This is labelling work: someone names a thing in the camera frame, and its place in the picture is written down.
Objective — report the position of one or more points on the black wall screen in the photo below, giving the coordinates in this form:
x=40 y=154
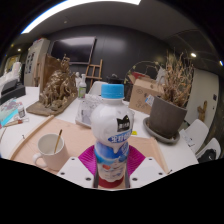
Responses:
x=73 y=50

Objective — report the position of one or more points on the paint brush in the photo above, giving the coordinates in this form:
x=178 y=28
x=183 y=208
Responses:
x=15 y=122

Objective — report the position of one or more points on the open magazine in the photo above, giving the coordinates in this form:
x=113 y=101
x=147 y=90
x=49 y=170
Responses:
x=85 y=111

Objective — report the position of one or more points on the tall white plaster statue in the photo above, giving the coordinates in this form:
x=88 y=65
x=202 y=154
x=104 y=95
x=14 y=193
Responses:
x=161 y=75

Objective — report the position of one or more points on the white mug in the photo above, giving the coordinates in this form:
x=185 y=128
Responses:
x=55 y=158

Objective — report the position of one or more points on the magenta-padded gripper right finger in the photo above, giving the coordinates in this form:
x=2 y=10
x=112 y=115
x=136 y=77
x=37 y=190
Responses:
x=136 y=160

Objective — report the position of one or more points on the dry plant in grey pot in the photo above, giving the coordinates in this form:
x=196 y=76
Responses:
x=166 y=116

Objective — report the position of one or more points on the green-labelled white bottle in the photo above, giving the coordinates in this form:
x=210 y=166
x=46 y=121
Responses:
x=82 y=89

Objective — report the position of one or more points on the white cabinet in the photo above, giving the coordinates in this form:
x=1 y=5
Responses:
x=36 y=61

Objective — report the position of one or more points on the grey plant saucer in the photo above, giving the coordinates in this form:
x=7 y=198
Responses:
x=161 y=138

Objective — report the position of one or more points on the cardboard box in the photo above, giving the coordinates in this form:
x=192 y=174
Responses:
x=141 y=96

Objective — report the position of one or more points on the small paint jar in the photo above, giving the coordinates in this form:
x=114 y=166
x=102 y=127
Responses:
x=21 y=112

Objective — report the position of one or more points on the stack of papers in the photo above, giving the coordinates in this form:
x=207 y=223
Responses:
x=188 y=140

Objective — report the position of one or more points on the wooden easel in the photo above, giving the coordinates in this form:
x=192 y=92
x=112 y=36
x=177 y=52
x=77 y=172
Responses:
x=95 y=71

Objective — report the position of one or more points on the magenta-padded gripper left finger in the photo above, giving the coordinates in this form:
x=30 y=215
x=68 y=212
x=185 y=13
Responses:
x=87 y=160

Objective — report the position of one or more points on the white chair with papers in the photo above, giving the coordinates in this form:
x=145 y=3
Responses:
x=200 y=130

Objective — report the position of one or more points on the black boxes stack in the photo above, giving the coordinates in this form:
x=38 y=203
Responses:
x=12 y=91

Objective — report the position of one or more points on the colourful book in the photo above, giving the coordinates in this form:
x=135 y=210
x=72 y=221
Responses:
x=10 y=111

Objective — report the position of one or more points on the white chair behind table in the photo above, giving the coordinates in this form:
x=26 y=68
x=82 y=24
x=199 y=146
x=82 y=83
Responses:
x=96 y=88

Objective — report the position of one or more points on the white bottle with blue cap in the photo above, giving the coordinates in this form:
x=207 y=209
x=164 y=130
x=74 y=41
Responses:
x=111 y=126

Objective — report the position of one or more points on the wooden figure by wall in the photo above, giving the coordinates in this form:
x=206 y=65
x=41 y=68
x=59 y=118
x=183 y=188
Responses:
x=202 y=111

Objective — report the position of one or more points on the yellow marker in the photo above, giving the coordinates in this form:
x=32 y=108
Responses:
x=134 y=132

